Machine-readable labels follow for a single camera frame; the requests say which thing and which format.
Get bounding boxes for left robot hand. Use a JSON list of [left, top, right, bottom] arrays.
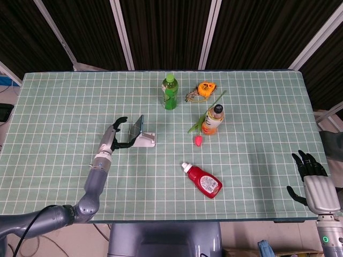
[[98, 116, 135, 156]]

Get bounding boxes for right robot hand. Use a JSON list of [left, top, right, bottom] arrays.
[[286, 149, 341, 215]]

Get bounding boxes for black smartphone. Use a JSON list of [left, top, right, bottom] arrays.
[[128, 114, 145, 142]]

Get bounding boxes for white folding phone stand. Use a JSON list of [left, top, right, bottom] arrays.
[[131, 131, 156, 148]]

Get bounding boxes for grey fabric cover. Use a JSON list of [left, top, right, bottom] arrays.
[[318, 130, 343, 163]]

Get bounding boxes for green checkered tablecloth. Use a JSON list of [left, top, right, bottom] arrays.
[[0, 71, 332, 223]]

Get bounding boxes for cardboard box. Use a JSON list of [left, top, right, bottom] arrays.
[[223, 248, 322, 257]]

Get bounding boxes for green tea bottle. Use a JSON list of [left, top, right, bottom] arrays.
[[161, 73, 180, 110]]

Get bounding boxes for blue cloth item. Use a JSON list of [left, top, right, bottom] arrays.
[[257, 240, 277, 257]]

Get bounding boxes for pink artificial tulip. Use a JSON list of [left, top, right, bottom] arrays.
[[187, 90, 227, 147]]

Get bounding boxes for black device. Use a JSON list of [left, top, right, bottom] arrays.
[[0, 103, 14, 122]]

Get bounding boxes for orange juice bottle black cap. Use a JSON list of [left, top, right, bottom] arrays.
[[201, 104, 225, 135]]

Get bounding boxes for red ketchup squeeze bottle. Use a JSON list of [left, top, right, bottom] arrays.
[[181, 162, 223, 200]]

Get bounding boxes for orange tape measure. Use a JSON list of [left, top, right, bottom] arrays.
[[197, 82, 217, 97]]

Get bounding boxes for grey robot torso base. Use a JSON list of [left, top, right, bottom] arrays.
[[107, 222, 223, 257]]

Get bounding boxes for black pleated curtain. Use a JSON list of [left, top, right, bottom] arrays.
[[0, 0, 343, 118]]

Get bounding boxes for white frame bracket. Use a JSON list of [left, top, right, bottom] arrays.
[[313, 101, 343, 132]]

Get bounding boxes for braided striped cord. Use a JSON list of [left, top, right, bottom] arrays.
[[185, 89, 200, 102]]

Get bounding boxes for yellow loop strap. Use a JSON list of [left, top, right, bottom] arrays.
[[187, 95, 211, 104]]

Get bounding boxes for white frame post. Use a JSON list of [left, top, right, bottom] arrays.
[[33, 0, 79, 65], [288, 7, 343, 71], [109, 0, 135, 71], [198, 0, 223, 70]]

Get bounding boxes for beige floor cable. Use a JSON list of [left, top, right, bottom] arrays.
[[8, 235, 70, 257]]

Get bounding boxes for white frame bar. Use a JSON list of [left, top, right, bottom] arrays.
[[0, 61, 23, 87]]

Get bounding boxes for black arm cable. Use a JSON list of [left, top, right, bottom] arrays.
[[13, 205, 58, 257]]

